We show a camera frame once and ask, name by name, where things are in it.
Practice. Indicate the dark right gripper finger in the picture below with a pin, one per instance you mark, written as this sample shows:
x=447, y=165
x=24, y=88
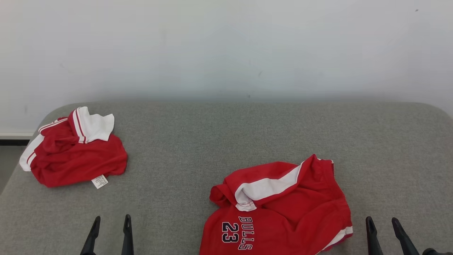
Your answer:
x=405, y=242
x=373, y=241

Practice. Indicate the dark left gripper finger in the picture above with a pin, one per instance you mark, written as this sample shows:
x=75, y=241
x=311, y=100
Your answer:
x=91, y=239
x=127, y=241

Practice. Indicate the red shorts with Bulls print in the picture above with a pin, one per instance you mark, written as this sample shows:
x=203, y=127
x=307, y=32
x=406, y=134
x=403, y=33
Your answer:
x=300, y=216

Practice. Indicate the red shirt with white sleeves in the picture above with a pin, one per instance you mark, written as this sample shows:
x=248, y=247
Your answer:
x=78, y=163

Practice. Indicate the white and black baseboard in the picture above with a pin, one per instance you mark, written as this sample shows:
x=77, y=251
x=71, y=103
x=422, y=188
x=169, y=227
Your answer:
x=14, y=138

